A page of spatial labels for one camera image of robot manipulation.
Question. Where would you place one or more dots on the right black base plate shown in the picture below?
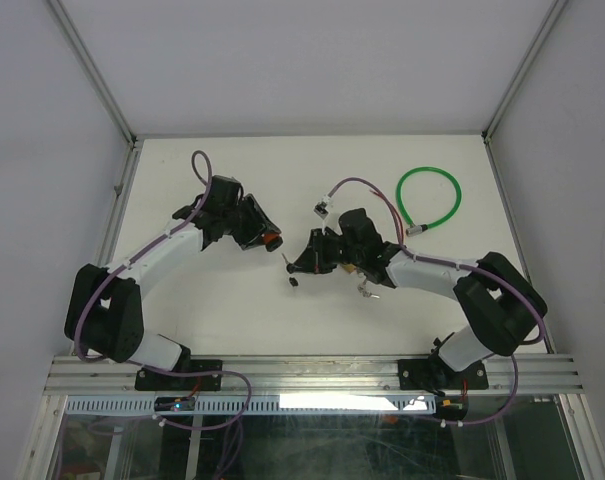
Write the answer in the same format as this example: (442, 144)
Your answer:
(433, 376)

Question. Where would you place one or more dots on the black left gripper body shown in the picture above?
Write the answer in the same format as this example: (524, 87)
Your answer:
(241, 221)

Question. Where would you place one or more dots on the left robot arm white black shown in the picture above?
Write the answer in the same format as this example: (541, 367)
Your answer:
(105, 313)

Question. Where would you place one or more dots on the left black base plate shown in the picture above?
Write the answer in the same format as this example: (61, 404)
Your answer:
(151, 381)

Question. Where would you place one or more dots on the green cable lock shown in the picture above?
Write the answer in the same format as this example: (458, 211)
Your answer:
(427, 197)

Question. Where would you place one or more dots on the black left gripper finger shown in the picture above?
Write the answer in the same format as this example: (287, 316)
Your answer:
(260, 240)
(256, 222)

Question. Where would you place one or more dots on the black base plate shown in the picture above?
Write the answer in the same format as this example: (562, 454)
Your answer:
(433, 376)
(151, 381)

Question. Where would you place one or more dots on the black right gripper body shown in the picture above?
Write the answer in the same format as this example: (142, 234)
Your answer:
(347, 254)

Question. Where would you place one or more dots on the red cable padlock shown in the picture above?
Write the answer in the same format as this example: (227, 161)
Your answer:
(396, 220)

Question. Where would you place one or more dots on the white perforated cable duct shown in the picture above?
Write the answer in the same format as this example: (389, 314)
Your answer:
(229, 405)

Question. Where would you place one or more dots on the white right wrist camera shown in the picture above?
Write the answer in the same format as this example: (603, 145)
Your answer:
(324, 209)

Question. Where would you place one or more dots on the aluminium mounting rail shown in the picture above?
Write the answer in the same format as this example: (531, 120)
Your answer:
(536, 374)

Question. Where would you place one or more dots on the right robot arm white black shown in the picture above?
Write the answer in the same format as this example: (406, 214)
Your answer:
(501, 307)

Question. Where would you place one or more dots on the orange black padlock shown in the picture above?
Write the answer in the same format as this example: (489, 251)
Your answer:
(272, 241)

